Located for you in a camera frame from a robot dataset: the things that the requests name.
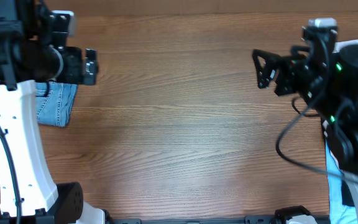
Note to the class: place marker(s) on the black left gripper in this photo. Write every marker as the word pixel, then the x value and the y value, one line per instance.
pixel 74 74

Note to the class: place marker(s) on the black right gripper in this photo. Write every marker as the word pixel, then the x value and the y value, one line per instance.
pixel 282 74

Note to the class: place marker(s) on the light blue denim jeans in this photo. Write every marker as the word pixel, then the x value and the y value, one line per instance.
pixel 54 102

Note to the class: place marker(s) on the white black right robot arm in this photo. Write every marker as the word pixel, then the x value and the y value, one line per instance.
pixel 337 105

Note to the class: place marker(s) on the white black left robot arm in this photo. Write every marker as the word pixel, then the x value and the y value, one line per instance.
pixel 33 48

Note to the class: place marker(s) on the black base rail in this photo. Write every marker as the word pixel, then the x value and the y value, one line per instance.
pixel 249 219

